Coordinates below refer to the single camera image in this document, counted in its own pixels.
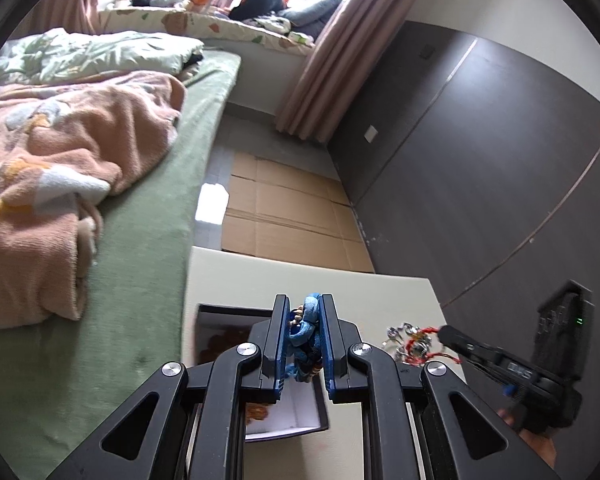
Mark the pale green leaf quilt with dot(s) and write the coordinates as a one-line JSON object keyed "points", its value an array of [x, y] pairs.
{"points": [[95, 55]]}

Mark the blue plush toy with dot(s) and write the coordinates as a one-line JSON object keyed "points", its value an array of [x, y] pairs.
{"points": [[305, 337]]}

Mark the white paper box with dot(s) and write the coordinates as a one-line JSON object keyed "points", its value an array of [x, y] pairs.
{"points": [[212, 202]]}

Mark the green bed mattress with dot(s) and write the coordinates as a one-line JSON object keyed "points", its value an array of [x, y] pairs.
{"points": [[150, 260]]}

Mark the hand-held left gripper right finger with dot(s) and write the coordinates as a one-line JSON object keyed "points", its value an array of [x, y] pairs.
{"points": [[329, 347]]}

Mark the flattened cardboard sheet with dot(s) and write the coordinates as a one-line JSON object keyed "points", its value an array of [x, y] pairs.
{"points": [[290, 215]]}

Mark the black jewelry box white lining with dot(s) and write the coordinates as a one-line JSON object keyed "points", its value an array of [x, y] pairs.
{"points": [[300, 410]]}

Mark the person's right hand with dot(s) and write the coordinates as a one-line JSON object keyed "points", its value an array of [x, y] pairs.
{"points": [[535, 442]]}

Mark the pink curtain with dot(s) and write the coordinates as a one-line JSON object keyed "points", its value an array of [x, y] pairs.
{"points": [[65, 5], [330, 60]]}

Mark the pink fleece blanket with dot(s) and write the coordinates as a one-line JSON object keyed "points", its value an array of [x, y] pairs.
{"points": [[55, 170]]}

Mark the grey pillow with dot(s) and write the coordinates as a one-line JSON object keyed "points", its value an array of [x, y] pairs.
{"points": [[310, 10]]}

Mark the white wall socket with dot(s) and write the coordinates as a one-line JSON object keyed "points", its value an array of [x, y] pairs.
{"points": [[371, 133]]}

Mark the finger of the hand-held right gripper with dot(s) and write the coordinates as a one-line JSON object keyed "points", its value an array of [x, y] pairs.
{"points": [[462, 342]]}

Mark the dark round pillow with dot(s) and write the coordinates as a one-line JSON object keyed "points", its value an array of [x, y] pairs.
{"points": [[260, 0]]}

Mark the patterned window seat cushion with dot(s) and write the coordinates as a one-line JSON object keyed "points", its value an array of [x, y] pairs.
{"points": [[205, 25]]}

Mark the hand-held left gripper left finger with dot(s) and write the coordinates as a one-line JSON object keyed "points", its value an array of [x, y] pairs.
{"points": [[280, 345]]}

